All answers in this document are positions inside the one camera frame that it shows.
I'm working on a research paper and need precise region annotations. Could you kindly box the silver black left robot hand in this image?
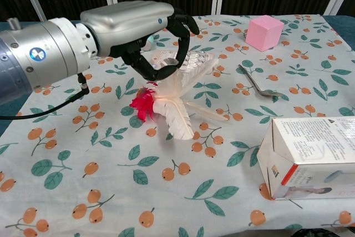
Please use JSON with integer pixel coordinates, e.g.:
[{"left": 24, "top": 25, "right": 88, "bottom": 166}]
[{"left": 79, "top": 0, "right": 200, "bottom": 82}]

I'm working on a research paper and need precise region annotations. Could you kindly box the white feather shuttlecock red base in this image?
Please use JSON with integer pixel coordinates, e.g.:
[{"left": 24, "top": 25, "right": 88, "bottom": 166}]
[{"left": 129, "top": 58, "right": 232, "bottom": 141}]

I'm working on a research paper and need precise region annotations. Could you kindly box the small teal white object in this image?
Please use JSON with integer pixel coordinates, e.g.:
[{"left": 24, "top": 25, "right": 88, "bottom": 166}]
[{"left": 143, "top": 35, "right": 158, "bottom": 52}]

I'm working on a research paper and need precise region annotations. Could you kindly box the clear plastic packet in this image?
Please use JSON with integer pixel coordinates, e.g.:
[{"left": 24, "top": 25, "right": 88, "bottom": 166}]
[{"left": 149, "top": 49, "right": 220, "bottom": 77}]

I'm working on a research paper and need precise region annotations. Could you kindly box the pink foam cube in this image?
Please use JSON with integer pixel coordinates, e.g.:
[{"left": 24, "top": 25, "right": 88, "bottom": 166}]
[{"left": 245, "top": 14, "right": 285, "bottom": 52}]

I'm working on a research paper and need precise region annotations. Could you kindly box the metal spoon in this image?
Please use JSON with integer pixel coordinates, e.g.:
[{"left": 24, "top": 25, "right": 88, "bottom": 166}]
[{"left": 237, "top": 64, "right": 285, "bottom": 99}]

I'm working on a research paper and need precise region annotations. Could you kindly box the fruit and leaf print tablecloth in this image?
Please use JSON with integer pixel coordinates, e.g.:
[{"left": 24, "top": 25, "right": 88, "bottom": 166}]
[{"left": 0, "top": 14, "right": 355, "bottom": 237}]

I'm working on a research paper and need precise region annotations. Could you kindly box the white printed cardboard box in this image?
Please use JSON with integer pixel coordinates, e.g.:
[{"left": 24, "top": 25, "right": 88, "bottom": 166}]
[{"left": 256, "top": 117, "right": 355, "bottom": 201}]

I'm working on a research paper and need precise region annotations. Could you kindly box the black object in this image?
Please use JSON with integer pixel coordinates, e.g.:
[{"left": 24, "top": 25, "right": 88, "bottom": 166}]
[{"left": 293, "top": 228, "right": 338, "bottom": 237}]

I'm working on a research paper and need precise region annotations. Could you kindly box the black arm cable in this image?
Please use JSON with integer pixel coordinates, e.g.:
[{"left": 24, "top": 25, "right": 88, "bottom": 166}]
[{"left": 0, "top": 72, "right": 90, "bottom": 121}]

